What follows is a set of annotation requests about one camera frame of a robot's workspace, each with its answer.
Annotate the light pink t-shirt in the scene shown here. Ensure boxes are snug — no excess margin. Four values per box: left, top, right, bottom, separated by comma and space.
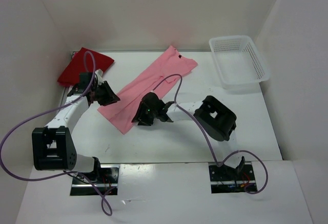
98, 46, 198, 134

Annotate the dark red t-shirt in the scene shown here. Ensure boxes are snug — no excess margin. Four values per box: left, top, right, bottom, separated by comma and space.
57, 48, 114, 87

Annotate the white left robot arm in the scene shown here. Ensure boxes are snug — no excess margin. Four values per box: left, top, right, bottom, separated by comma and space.
32, 81, 120, 180

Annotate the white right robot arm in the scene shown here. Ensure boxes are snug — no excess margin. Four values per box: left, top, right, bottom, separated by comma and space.
131, 92, 245, 180

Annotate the white plastic basket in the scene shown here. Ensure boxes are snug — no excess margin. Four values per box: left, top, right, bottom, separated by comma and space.
209, 35, 271, 89

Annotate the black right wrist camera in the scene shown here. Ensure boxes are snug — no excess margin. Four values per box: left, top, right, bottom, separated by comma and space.
141, 92, 165, 112

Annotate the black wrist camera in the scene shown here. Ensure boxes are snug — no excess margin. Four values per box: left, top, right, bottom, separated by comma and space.
141, 92, 165, 112
68, 69, 103, 96

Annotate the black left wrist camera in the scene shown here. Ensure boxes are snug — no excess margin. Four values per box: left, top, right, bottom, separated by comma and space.
68, 69, 103, 96

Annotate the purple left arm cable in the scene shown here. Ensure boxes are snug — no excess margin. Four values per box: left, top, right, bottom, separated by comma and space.
0, 51, 117, 216

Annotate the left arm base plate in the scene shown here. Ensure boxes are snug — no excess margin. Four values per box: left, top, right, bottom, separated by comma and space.
70, 164, 120, 196

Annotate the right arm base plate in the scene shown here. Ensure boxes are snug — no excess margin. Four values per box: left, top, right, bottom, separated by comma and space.
209, 163, 258, 194

